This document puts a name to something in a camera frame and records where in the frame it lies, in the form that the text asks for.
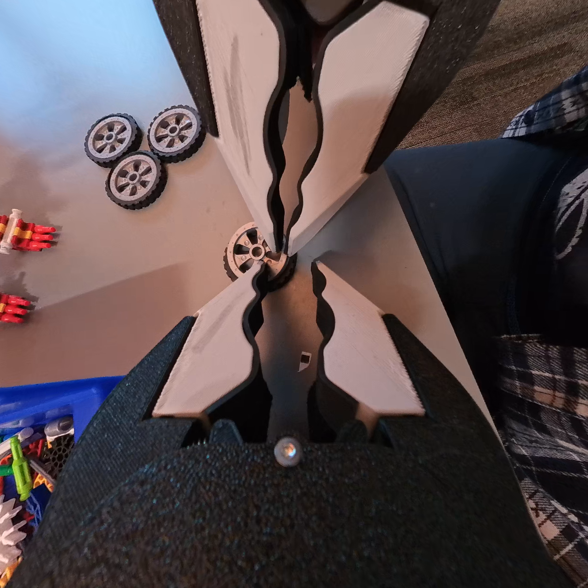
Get person's plaid shirt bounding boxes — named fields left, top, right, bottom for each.
left=496, top=66, right=588, bottom=588

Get colourful construction toy figure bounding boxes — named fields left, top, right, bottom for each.
left=0, top=208, right=57, bottom=324

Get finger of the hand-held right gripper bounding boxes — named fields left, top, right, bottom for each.
left=285, top=1, right=431, bottom=254
left=195, top=0, right=288, bottom=253

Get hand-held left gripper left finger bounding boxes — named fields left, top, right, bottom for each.
left=152, top=264, right=274, bottom=444

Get grey toy wheel black tyre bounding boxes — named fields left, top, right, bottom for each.
left=105, top=151, right=167, bottom=211
left=147, top=105, right=204, bottom=162
left=84, top=112, right=141, bottom=168
left=224, top=221, right=297, bottom=292

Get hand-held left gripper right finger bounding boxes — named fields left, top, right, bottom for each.
left=307, top=261, right=426, bottom=444

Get pile of colourful construction pieces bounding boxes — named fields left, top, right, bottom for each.
left=0, top=411, right=76, bottom=588

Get blue plastic bin white tag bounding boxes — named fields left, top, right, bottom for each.
left=0, top=376, right=126, bottom=588

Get person's dark trousers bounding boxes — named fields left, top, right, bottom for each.
left=385, top=138, right=575, bottom=405

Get person's dark printed t-shirt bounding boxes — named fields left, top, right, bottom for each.
left=507, top=147, right=588, bottom=341

